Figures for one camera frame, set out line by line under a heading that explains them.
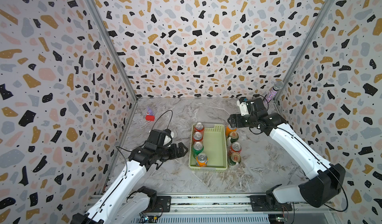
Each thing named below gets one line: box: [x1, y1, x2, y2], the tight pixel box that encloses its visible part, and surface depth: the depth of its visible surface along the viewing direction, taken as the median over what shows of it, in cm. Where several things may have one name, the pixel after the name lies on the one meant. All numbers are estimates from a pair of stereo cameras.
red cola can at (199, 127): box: [193, 121, 205, 132], surface depth 94 cm
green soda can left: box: [192, 141, 204, 159], surface depth 84 cm
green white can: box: [229, 131, 239, 144], surface depth 89 cm
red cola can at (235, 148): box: [227, 141, 242, 157], surface depth 85 cm
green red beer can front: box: [227, 152, 242, 166], surface depth 81 cm
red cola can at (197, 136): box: [191, 131, 204, 143], surface depth 89 cm
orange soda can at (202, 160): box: [195, 152, 208, 167], surface depth 80 cm
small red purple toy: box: [145, 106, 156, 122], surface depth 112 cm
